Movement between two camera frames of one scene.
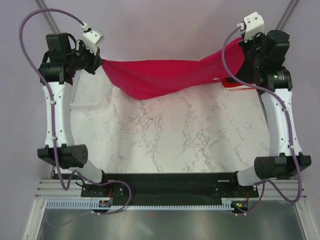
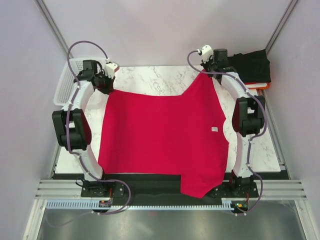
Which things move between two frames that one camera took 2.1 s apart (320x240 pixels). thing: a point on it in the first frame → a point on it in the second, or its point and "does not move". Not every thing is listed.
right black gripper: x=260 y=36 → x=205 y=65
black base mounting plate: x=169 y=188 does not move
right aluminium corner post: x=290 y=10 does not move
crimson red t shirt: x=142 y=79 → x=185 y=134
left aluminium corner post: x=42 y=5 does not move
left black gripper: x=96 y=61 → x=110 y=86
